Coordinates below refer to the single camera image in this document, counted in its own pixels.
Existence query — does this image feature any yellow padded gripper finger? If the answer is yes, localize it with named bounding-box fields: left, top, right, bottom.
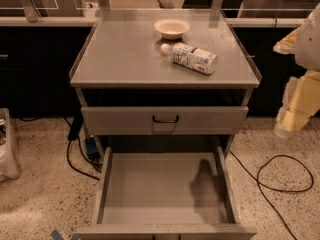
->
left=274, top=71, right=320, bottom=138

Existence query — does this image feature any closed grey upper drawer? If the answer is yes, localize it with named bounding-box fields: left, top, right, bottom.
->
left=81, top=106, right=248, bottom=135

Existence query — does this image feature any blue tape strip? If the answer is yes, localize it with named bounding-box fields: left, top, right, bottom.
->
left=50, top=230, right=79, bottom=240

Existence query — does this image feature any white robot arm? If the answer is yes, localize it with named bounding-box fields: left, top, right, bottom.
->
left=273, top=4, right=320, bottom=138

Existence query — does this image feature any black power cable left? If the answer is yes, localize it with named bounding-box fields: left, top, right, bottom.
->
left=16, top=112, right=104, bottom=182

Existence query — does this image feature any clear plastic water bottle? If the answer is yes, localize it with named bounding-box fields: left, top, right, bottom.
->
left=161, top=43, right=218, bottom=75

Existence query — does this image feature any grey metal drawer cabinet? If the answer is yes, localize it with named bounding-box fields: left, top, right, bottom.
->
left=70, top=9, right=261, bottom=154

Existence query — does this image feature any black looped floor cable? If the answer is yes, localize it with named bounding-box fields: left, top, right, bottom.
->
left=229, top=149, right=315, bottom=240

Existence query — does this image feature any open grey lower drawer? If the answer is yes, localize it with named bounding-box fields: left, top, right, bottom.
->
left=76, top=148, right=256, bottom=240

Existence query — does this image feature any white paper bowl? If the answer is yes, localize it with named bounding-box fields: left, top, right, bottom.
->
left=154, top=18, right=191, bottom=40

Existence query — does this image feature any blue power adapter box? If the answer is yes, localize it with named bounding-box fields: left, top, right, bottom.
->
left=85, top=137, right=100, bottom=159

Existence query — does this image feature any clear plastic storage bin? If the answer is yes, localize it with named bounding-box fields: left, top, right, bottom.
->
left=0, top=108, right=21, bottom=182

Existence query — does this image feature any black drawer handle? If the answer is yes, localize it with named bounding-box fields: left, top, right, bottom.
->
left=152, top=115, right=180, bottom=124

